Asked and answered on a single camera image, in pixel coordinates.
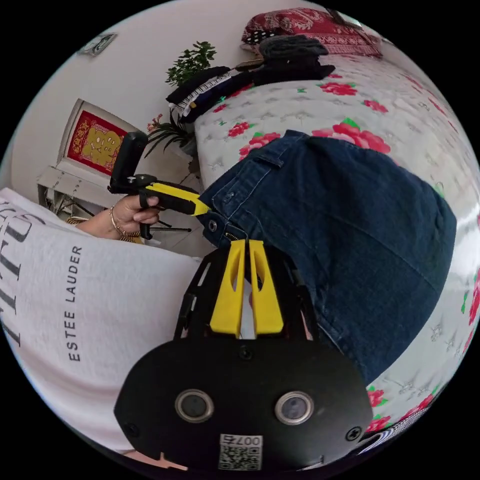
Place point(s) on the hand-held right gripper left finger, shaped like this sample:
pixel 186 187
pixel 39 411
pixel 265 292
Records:
pixel 227 300

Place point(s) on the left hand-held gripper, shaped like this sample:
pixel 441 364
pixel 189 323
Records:
pixel 170 202

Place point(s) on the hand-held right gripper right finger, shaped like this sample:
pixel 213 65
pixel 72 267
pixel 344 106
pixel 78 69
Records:
pixel 267 303

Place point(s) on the dark blue jeans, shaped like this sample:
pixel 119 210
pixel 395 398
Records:
pixel 356 225

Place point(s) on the person's left forearm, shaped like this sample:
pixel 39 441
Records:
pixel 99 227

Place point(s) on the person's left hand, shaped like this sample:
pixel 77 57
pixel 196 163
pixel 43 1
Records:
pixel 131 215

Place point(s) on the person's right hand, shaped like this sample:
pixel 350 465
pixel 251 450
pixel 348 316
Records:
pixel 157 460

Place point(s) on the potted plant with pink flowers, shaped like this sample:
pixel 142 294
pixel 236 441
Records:
pixel 168 131

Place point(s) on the red and gold framed picture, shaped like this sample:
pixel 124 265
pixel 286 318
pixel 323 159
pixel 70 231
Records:
pixel 95 140

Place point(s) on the person's body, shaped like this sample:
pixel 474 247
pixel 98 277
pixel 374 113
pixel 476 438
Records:
pixel 93 300

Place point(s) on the white shelf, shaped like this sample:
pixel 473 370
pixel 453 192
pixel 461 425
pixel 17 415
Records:
pixel 60 187

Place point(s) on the bed with floral quilt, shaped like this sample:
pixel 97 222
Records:
pixel 300 105

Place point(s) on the green leafy plant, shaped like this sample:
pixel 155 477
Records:
pixel 191 63

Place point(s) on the pile of clothes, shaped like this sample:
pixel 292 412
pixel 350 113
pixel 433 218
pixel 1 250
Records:
pixel 270 67

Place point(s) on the black white patterned cloth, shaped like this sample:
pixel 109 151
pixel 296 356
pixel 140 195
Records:
pixel 397 427

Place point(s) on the red patterned pillow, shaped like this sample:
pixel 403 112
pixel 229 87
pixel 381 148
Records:
pixel 318 28

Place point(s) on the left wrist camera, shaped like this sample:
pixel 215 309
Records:
pixel 129 157

